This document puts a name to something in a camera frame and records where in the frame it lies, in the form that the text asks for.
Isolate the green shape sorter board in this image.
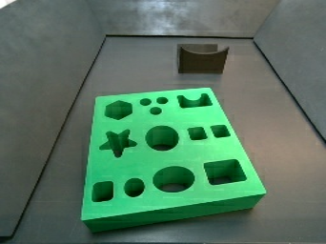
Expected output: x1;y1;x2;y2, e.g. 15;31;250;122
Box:
82;88;266;232

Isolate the dark grey arch block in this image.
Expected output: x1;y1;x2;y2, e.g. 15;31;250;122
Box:
177;44;230;74

